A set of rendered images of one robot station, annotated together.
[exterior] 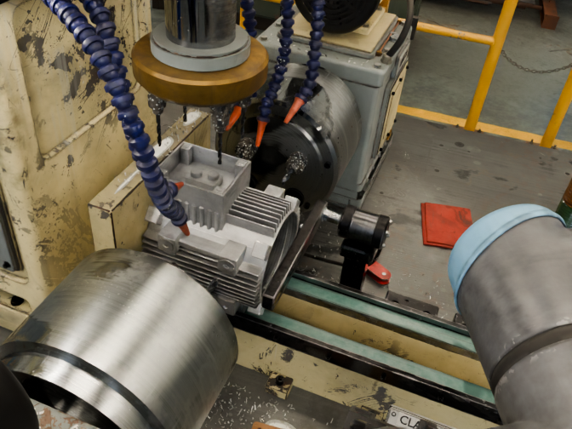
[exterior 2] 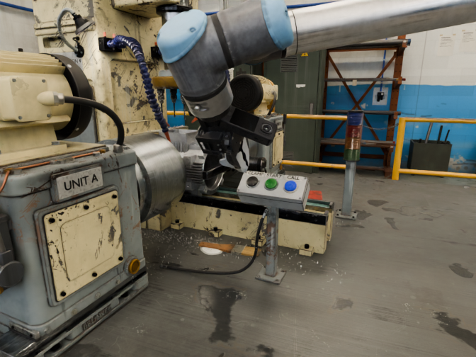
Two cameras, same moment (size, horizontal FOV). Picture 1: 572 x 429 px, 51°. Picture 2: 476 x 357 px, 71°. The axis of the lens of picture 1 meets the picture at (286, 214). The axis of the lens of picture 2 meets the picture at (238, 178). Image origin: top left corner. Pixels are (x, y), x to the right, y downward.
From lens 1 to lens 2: 64 cm
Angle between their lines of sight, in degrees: 25
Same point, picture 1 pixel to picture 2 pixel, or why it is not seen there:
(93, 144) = (138, 129)
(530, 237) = not seen: hidden behind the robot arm
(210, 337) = (171, 156)
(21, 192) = (105, 132)
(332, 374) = (239, 219)
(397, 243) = not seen: hidden behind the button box
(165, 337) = (151, 146)
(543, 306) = not seen: hidden behind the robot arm
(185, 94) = (168, 81)
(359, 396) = (252, 229)
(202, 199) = (178, 137)
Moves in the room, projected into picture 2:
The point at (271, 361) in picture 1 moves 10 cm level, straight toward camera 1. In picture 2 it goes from (212, 220) to (205, 232)
